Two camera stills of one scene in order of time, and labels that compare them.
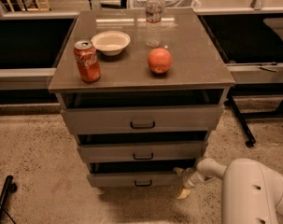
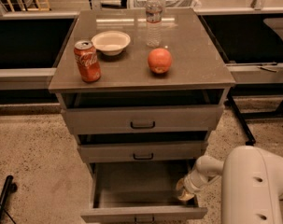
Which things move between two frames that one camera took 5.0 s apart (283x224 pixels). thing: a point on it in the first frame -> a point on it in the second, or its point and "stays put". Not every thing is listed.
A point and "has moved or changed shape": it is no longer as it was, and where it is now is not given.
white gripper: x=191 y=178 -> x=190 y=181
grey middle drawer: x=162 y=151 stays put
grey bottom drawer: x=136 y=179 has moved or changed shape
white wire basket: x=168 y=1 stays put
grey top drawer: x=143 y=120 stays put
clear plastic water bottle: x=153 y=11 stays put
